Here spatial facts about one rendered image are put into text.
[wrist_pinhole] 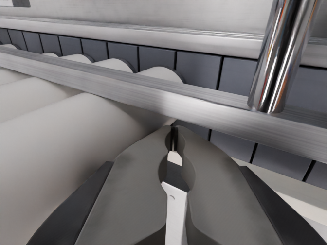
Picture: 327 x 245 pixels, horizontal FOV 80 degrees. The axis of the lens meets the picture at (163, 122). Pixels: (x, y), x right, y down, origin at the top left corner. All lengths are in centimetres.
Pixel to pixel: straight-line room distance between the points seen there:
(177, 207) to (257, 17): 22
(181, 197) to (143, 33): 18
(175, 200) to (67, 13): 29
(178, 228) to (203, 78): 21
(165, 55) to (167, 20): 6
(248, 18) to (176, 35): 7
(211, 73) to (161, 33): 5
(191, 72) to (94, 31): 11
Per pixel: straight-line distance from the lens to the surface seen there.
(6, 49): 20
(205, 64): 16
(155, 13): 24
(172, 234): 32
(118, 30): 21
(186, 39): 17
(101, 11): 29
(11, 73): 20
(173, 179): 25
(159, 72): 16
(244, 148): 18
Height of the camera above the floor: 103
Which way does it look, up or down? 49 degrees down
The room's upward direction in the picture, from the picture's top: 129 degrees counter-clockwise
